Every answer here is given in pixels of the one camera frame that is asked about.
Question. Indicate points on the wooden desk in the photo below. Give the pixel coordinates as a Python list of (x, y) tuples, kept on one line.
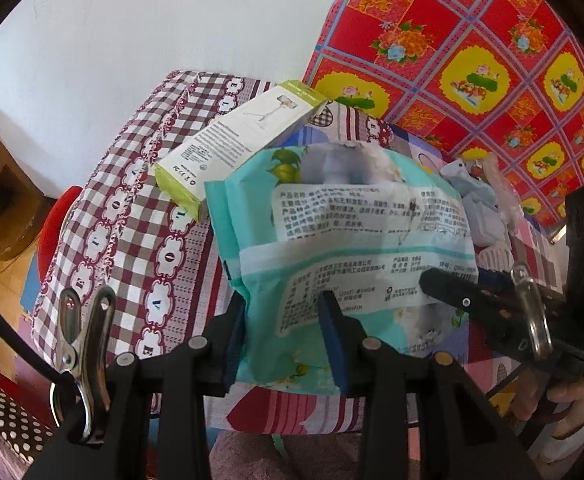
[(17, 200)]

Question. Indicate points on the shiny metal bracket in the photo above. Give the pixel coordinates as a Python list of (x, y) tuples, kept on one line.
[(557, 234)]

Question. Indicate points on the clear plastic bag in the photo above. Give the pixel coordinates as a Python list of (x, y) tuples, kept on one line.
[(509, 195)]

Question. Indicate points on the silver metal spring clip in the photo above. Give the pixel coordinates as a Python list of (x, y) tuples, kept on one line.
[(84, 360), (534, 305)]

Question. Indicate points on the person's right hand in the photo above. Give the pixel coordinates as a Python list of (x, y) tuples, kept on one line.
[(571, 400)]

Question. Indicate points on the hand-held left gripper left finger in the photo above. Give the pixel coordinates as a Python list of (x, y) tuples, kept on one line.
[(234, 340)]

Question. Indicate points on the mauve plush clothing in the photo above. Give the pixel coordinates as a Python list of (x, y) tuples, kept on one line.
[(252, 460)]

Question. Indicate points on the red floral printed cloth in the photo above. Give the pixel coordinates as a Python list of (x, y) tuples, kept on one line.
[(471, 60)]

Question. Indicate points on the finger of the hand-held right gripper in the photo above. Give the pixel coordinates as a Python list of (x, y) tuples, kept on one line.
[(446, 287), (494, 276)]

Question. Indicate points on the person's right forearm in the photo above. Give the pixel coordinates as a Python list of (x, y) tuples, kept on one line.
[(581, 435)]

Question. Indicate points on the teal wet wipes pack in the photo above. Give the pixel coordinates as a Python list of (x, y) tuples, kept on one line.
[(347, 220)]

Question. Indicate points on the patchwork heart print bedsheet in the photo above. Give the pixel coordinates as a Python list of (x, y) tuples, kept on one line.
[(137, 240)]

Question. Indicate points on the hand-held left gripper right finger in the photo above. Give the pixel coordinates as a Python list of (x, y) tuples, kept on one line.
[(332, 345)]

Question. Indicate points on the green white cardboard box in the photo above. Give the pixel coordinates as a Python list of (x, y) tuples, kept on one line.
[(237, 145)]

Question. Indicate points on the red plastic stool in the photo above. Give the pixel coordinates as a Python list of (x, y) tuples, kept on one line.
[(57, 230)]

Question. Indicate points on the brown polka dot cloth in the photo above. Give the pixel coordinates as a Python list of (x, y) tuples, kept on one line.
[(7, 420)]

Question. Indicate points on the light blue cloth items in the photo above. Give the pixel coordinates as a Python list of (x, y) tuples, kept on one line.
[(459, 175)]

